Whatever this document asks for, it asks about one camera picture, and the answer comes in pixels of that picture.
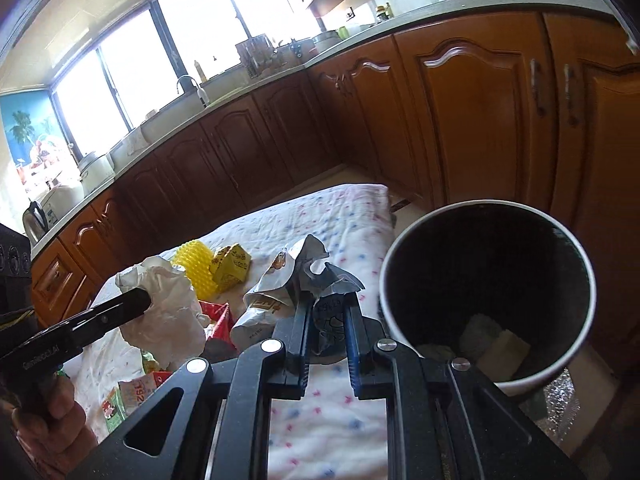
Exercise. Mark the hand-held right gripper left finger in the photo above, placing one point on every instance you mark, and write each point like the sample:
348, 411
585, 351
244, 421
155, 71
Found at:
300, 350

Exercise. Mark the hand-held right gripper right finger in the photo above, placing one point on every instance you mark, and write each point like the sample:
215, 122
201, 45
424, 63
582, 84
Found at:
352, 355

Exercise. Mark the white printed blanket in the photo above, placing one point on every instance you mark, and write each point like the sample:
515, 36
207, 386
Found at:
310, 215

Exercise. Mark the red snack packet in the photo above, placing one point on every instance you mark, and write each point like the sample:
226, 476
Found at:
220, 320

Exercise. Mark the green cup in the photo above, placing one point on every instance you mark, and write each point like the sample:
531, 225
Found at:
343, 31

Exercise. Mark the metal dish rack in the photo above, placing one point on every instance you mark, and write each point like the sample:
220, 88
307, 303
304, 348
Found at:
257, 55

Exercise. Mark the seasoning jars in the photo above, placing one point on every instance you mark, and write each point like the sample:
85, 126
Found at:
384, 12

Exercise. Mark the white bread machine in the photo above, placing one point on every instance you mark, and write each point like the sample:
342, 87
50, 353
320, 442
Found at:
60, 205

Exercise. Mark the chrome faucet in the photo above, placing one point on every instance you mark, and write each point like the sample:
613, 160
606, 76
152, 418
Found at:
200, 92

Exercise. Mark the white rice cooker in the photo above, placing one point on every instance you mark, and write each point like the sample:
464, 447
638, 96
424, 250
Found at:
96, 172

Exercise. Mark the wall poster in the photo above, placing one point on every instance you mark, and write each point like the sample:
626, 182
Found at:
25, 135

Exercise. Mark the yellow foam fruit net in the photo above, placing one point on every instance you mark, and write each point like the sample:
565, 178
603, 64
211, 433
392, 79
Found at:
195, 265

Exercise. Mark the yellow bottle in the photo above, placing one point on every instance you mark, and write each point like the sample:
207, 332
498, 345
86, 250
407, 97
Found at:
200, 71

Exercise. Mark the silver snack wrapper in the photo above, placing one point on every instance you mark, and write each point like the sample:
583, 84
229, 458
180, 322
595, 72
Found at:
270, 305

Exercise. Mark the kitchen window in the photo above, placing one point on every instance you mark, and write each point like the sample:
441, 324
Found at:
130, 70

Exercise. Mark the wooden base cabinets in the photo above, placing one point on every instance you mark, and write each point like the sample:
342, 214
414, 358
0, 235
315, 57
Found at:
475, 110

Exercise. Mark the green white label packet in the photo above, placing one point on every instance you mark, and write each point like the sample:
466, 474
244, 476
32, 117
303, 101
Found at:
135, 390

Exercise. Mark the cream paper piece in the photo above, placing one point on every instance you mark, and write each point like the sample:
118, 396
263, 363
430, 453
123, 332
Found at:
505, 352

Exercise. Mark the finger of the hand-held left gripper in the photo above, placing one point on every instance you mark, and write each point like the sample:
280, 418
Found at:
115, 312

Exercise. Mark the small yellow carton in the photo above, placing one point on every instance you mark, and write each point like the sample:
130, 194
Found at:
230, 265

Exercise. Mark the white tissue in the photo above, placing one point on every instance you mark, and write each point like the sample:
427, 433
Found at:
477, 332

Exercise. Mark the metal bowl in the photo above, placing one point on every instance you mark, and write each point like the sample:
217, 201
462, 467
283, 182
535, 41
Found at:
326, 41

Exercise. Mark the white bin with black liner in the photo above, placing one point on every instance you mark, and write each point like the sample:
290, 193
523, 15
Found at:
500, 260

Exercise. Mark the person's left hand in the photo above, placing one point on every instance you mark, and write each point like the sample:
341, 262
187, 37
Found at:
60, 420

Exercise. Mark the white paper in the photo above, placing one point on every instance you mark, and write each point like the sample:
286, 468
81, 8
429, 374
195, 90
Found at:
165, 310

